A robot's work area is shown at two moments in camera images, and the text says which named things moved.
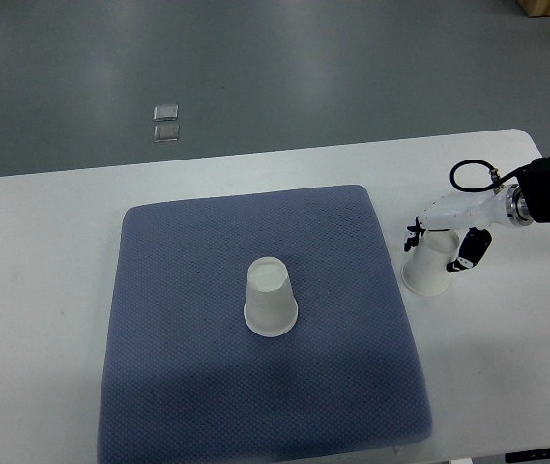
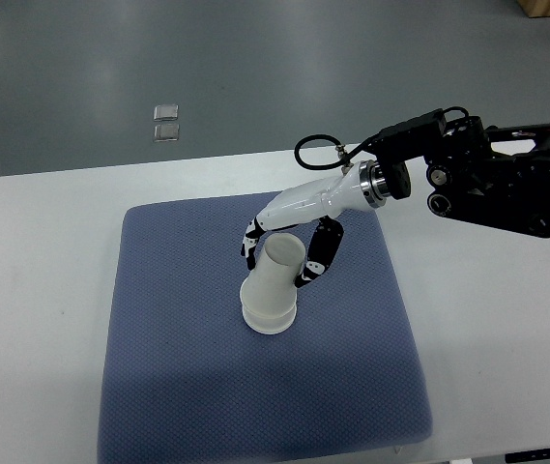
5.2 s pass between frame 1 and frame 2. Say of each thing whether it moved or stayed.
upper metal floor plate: stayed
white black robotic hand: moved
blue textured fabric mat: stayed
